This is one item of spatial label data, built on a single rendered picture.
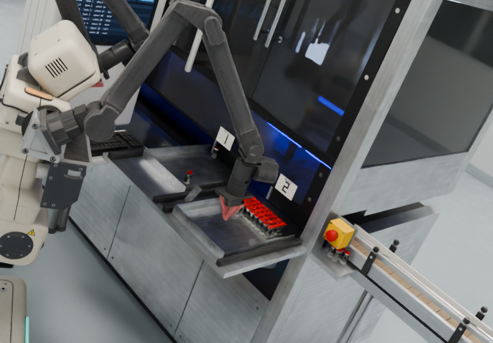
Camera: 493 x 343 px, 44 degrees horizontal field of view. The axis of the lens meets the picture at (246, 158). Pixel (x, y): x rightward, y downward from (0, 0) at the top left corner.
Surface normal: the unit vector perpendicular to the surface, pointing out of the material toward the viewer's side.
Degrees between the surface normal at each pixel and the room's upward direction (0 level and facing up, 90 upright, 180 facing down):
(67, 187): 90
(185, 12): 85
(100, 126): 85
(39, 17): 90
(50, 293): 0
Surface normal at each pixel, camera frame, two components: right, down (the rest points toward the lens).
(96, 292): 0.34, -0.85
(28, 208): 0.28, 0.50
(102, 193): -0.68, 0.07
